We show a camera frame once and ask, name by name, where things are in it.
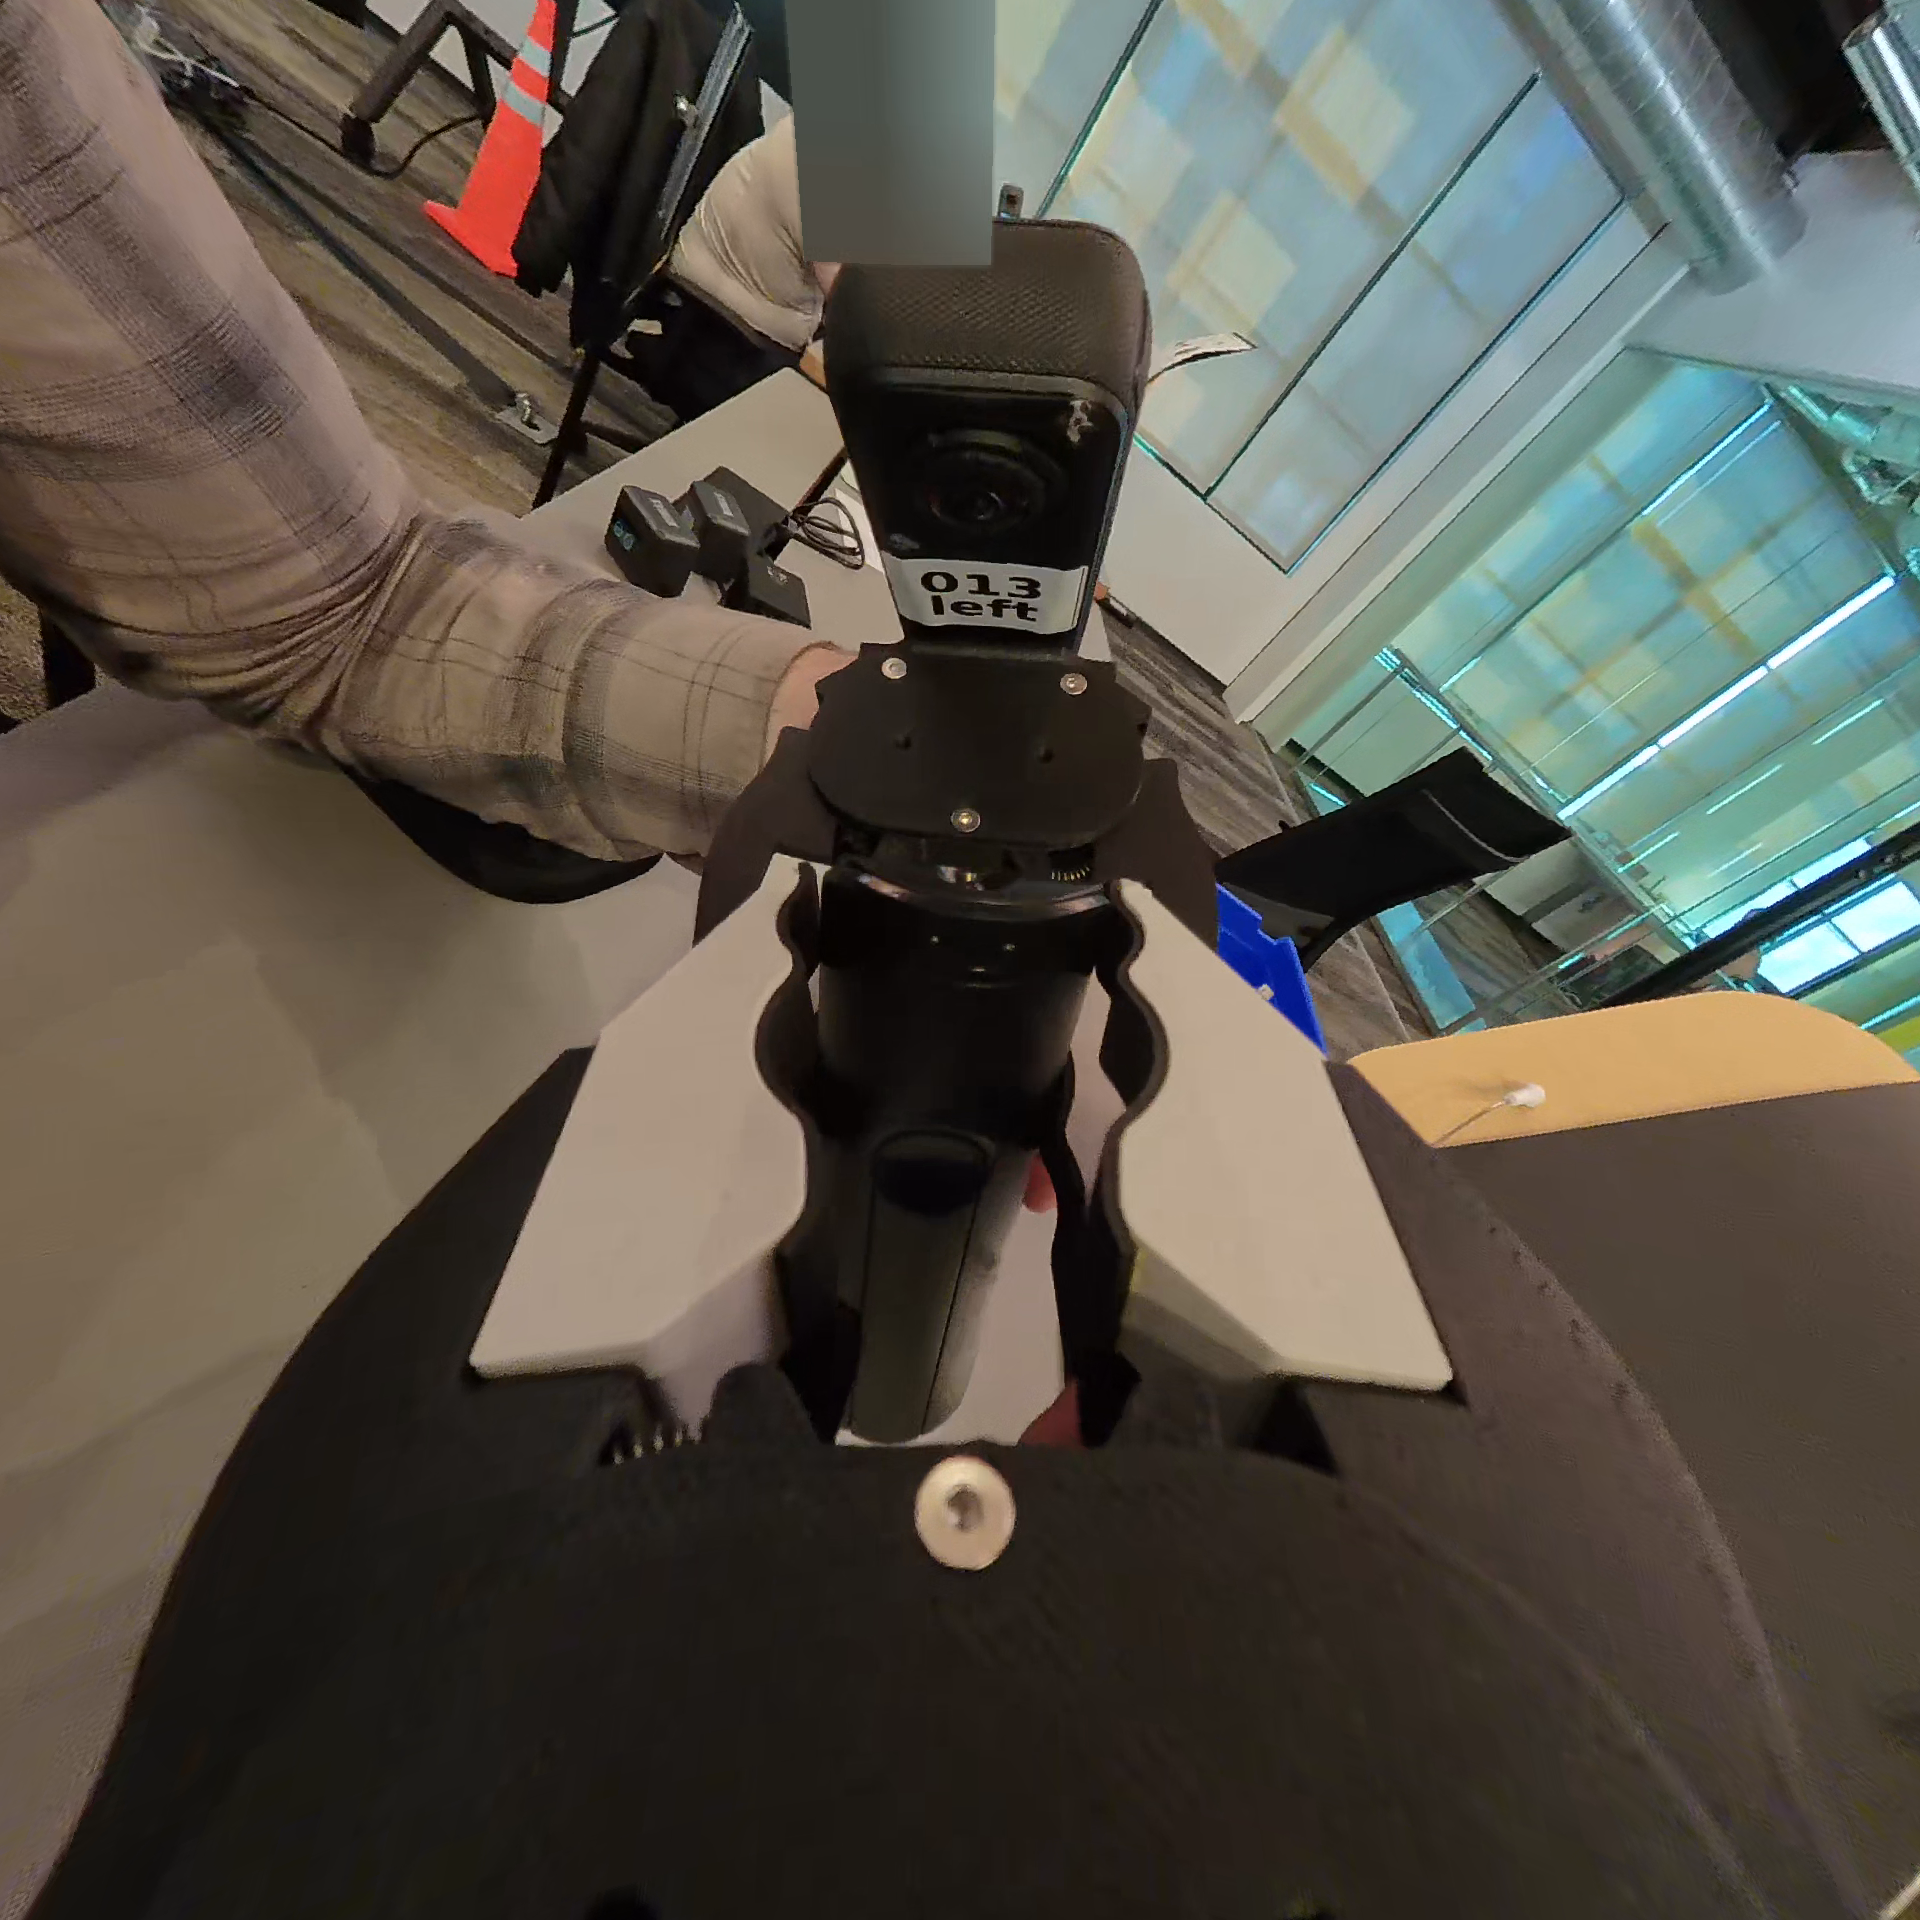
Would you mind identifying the black mesh chair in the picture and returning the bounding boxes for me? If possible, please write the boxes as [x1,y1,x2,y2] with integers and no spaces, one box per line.
[1214,748,1579,967]

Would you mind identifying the silver ceiling duct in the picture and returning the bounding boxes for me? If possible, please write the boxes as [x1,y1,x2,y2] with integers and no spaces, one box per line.
[1495,0,1920,292]

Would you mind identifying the black remote control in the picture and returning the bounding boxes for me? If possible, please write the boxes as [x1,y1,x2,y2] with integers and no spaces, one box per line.
[805,863,1101,1446]

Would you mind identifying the blue plastic bin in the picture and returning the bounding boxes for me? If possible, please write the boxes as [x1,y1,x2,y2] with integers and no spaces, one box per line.
[1214,885,1333,1054]

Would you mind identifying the orange traffic cone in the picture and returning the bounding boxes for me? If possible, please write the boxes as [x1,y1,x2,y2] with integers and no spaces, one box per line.
[420,0,572,285]

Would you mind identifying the person's left forearm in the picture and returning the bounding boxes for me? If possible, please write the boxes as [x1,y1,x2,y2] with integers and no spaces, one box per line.
[0,0,862,874]

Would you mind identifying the black office chair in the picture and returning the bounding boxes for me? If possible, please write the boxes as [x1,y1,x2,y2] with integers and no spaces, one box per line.
[517,0,768,503]

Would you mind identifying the black backdrop board stand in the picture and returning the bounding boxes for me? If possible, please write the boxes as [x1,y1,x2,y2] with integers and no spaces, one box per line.
[1343,993,1920,1861]

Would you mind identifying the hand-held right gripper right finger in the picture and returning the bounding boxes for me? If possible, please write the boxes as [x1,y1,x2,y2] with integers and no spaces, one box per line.
[1054,885,1454,1400]

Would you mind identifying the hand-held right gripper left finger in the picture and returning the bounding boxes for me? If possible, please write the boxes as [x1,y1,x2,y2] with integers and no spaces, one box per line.
[472,871,842,1411]

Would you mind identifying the black power adapter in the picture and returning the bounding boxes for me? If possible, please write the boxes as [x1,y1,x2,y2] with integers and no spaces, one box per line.
[605,469,821,626]

